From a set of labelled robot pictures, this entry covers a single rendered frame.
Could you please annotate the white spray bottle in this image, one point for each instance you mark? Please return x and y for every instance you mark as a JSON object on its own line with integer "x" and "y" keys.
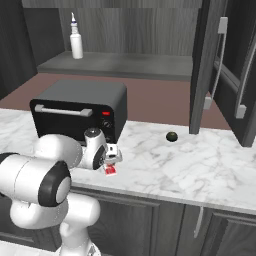
{"x": 76, "y": 41}

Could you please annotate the dark green round fruit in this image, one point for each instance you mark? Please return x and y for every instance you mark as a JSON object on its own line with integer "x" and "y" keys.
{"x": 171, "y": 136}

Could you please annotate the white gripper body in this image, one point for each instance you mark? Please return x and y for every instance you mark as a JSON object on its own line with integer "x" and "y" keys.
{"x": 114, "y": 158}

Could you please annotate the dark wood wide cabinet door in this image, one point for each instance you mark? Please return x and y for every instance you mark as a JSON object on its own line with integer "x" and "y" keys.
{"x": 233, "y": 93}

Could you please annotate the red and white bar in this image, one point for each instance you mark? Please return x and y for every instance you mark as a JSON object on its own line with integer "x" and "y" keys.
{"x": 110, "y": 171}

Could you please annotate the black toaster oven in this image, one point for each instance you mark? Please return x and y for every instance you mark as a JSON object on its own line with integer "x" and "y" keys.
{"x": 83, "y": 96}

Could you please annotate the dark wood narrow cabinet door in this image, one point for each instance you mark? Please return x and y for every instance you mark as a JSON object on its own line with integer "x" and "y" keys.
{"x": 204, "y": 66}

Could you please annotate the dark wood open upper cabinet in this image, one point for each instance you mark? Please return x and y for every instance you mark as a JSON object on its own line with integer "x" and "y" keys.
{"x": 126, "y": 50}

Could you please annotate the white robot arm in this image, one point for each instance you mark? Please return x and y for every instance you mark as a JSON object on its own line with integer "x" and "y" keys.
{"x": 36, "y": 186}

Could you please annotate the dark wood lower cabinet door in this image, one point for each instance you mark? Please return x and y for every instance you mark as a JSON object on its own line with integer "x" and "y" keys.
{"x": 226, "y": 236}
{"x": 133, "y": 226}

